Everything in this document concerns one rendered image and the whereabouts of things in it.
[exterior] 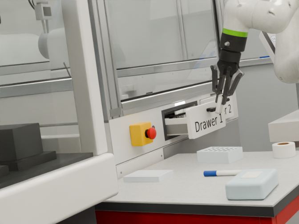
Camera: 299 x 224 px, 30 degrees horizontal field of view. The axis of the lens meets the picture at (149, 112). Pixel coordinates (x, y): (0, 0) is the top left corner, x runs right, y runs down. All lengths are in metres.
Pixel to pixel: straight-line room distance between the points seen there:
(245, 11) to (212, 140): 0.66
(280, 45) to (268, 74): 1.49
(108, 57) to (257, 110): 2.17
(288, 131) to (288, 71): 0.29
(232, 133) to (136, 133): 0.84
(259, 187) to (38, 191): 0.50
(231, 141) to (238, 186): 1.25
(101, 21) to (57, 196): 0.75
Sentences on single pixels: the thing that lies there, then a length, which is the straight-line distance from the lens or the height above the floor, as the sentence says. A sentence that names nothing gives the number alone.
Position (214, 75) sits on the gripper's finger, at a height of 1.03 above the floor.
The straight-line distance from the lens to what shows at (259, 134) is 3.85.
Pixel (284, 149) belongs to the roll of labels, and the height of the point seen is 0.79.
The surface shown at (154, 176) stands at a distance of 1.65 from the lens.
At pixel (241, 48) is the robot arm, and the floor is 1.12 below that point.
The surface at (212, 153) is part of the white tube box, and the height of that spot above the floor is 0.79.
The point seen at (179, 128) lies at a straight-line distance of 2.02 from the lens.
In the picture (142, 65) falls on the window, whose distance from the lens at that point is 1.98.
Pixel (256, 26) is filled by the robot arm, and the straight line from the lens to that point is 1.97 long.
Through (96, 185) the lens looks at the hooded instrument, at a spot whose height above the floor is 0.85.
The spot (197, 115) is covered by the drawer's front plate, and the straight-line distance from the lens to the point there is 2.03.
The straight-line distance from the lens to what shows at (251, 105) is 3.84.
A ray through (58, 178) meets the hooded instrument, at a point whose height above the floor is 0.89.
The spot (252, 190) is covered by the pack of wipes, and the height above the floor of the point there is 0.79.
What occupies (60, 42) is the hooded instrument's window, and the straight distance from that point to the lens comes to 1.24.
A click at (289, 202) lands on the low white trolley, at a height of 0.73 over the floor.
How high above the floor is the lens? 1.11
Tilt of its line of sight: 5 degrees down
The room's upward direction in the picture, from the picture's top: 7 degrees counter-clockwise
